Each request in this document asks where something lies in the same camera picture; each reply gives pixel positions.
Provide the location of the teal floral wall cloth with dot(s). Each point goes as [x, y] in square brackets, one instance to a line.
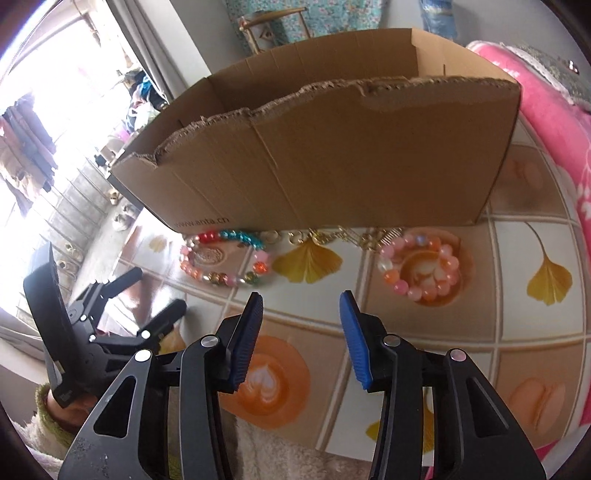
[332, 18]

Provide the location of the grey pillow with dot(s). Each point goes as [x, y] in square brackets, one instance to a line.
[554, 74]

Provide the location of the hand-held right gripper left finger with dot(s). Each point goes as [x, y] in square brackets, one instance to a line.
[247, 341]

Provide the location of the white fleece garment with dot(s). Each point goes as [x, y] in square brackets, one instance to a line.
[277, 457]

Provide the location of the blue water bottle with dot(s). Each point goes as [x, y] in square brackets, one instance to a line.
[438, 18]

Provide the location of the pink floral blanket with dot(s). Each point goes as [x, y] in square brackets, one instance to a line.
[554, 138]

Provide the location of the hanging clothes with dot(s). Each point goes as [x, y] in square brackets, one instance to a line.
[27, 138]

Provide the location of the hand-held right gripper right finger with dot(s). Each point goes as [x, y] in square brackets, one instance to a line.
[353, 337]

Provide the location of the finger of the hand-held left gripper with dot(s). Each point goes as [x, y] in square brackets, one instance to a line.
[161, 323]
[120, 282]

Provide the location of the wooden chair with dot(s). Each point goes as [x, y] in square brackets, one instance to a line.
[246, 32]

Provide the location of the pile of clothes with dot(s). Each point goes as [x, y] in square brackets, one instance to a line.
[143, 92]

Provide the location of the grey curtain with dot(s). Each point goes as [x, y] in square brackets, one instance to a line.
[157, 46]

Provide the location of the brown cardboard box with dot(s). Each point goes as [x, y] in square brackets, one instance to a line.
[323, 161]

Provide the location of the small gold hair comb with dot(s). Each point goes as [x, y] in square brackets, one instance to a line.
[383, 239]

